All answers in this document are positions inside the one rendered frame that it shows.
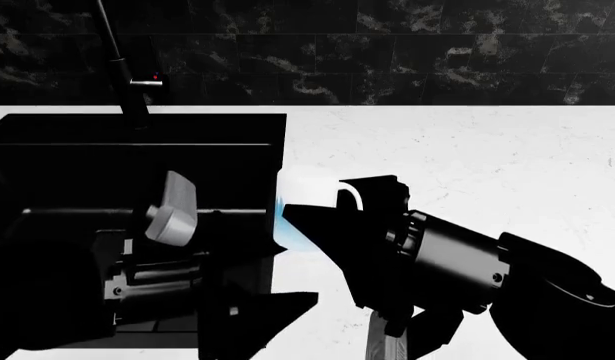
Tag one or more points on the white ceramic mug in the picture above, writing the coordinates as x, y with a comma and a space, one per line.
307, 187

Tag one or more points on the black kitchen faucet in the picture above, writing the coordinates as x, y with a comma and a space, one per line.
132, 101

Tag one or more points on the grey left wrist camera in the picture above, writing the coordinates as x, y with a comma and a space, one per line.
174, 210

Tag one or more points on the black kitchen sink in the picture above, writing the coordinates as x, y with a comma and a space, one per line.
87, 168

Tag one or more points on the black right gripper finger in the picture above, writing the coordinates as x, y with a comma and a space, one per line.
312, 221
377, 191

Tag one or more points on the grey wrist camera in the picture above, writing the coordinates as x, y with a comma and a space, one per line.
174, 210
384, 337

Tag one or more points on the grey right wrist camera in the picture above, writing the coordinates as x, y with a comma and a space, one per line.
384, 337

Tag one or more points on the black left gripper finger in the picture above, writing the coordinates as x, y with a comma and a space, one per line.
277, 318
274, 249

